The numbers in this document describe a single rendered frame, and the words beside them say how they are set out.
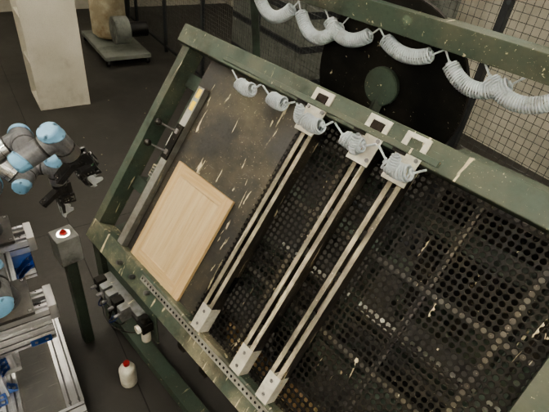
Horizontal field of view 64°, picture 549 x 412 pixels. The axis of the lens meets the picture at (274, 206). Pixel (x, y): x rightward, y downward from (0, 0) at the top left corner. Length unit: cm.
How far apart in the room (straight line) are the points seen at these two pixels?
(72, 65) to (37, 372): 396
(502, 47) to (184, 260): 163
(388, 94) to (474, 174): 75
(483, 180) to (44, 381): 246
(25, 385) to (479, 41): 279
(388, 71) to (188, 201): 114
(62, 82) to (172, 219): 399
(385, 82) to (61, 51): 446
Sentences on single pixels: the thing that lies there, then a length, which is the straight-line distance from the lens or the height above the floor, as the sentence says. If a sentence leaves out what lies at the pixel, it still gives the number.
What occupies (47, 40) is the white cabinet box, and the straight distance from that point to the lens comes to 590.
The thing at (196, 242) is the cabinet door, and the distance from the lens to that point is 218.
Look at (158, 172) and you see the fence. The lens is 241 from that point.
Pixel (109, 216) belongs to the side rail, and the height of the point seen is 93.
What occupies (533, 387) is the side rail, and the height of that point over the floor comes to 147.
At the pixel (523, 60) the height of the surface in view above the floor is 216.
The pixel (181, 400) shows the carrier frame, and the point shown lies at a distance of 276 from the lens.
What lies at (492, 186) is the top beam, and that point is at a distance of 157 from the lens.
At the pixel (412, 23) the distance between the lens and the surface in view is 205.
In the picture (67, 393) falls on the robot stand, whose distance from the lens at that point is 286.
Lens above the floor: 259
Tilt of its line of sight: 37 degrees down
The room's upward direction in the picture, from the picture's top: 8 degrees clockwise
